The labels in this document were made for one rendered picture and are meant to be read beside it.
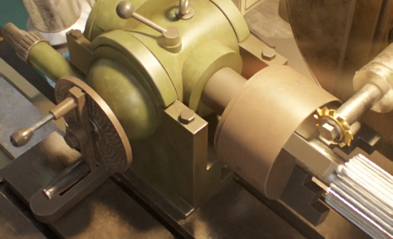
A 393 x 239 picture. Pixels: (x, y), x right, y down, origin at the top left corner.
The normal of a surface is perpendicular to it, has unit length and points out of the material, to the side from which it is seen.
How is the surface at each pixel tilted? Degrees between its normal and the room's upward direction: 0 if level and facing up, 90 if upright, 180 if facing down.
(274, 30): 0
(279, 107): 17
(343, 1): 90
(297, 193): 65
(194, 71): 37
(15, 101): 0
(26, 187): 0
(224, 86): 26
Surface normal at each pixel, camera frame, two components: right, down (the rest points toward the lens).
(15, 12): 0.00, -0.65
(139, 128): 0.12, 0.72
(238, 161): -0.70, 0.47
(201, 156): 0.71, 0.54
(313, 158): -0.40, -0.22
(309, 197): -0.64, 0.22
